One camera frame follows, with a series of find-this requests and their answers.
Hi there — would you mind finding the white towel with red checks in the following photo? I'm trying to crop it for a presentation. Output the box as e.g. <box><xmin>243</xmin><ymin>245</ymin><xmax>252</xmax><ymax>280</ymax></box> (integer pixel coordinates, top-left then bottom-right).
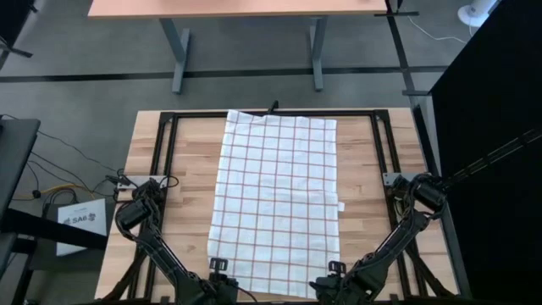
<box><xmin>206</xmin><ymin>108</ymin><xmax>346</xmax><ymax>300</ymax></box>

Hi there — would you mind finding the white paper sign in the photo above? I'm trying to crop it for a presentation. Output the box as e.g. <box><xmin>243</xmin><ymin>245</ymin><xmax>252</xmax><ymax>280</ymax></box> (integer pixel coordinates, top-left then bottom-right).
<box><xmin>56</xmin><ymin>197</ymin><xmax>108</xmax><ymax>258</ymax></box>

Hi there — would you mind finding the tall black partition panel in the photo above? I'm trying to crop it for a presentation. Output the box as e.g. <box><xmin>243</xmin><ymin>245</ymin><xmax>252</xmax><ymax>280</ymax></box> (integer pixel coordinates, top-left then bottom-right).
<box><xmin>429</xmin><ymin>0</ymin><xmax>542</xmax><ymax>305</ymax></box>

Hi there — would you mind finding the black side desk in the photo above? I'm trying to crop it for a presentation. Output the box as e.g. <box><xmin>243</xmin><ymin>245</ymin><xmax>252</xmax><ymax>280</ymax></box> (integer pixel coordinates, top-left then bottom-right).
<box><xmin>0</xmin><ymin>116</ymin><xmax>109</xmax><ymax>305</ymax></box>

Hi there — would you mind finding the wooden desk with grey legs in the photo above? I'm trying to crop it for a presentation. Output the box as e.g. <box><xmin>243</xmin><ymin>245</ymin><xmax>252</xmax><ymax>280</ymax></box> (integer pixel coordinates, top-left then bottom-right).
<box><xmin>87</xmin><ymin>0</ymin><xmax>389</xmax><ymax>95</ymax></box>

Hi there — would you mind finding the white fan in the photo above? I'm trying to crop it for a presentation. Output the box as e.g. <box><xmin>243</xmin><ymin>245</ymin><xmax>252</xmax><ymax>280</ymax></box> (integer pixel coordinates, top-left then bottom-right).
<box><xmin>456</xmin><ymin>0</ymin><xmax>501</xmax><ymax>29</ymax></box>

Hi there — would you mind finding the black stand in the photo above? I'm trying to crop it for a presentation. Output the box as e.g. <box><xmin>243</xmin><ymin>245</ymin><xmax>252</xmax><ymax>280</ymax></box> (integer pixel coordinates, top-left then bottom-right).
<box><xmin>0</xmin><ymin>0</ymin><xmax>39</xmax><ymax>60</ymax></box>

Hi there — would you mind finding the black aluminium table frame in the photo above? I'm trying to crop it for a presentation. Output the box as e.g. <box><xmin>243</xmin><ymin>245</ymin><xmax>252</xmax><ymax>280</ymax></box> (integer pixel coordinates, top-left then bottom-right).
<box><xmin>99</xmin><ymin>108</ymin><xmax>461</xmax><ymax>305</ymax></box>

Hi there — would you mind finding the yellow floor cable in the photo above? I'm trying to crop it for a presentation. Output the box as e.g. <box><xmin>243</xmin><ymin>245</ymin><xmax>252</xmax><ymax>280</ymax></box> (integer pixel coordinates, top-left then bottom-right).
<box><xmin>10</xmin><ymin>182</ymin><xmax>97</xmax><ymax>201</ymax></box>

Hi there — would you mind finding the black floor cable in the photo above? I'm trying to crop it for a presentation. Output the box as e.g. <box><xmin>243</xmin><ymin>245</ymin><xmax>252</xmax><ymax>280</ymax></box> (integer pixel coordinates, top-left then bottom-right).
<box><xmin>36</xmin><ymin>129</ymin><xmax>119</xmax><ymax>175</ymax></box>
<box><xmin>27</xmin><ymin>150</ymin><xmax>98</xmax><ymax>200</ymax></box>

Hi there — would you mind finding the black partition base rail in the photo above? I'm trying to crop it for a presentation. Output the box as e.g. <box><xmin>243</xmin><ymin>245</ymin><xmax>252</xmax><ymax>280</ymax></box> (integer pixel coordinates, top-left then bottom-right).
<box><xmin>373</xmin><ymin>0</ymin><xmax>433</xmax><ymax>112</ymax></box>

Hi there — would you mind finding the white floor cable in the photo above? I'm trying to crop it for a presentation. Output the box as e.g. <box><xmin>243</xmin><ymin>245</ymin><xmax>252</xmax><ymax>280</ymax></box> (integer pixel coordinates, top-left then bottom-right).
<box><xmin>406</xmin><ymin>16</ymin><xmax>469</xmax><ymax>44</ymax></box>

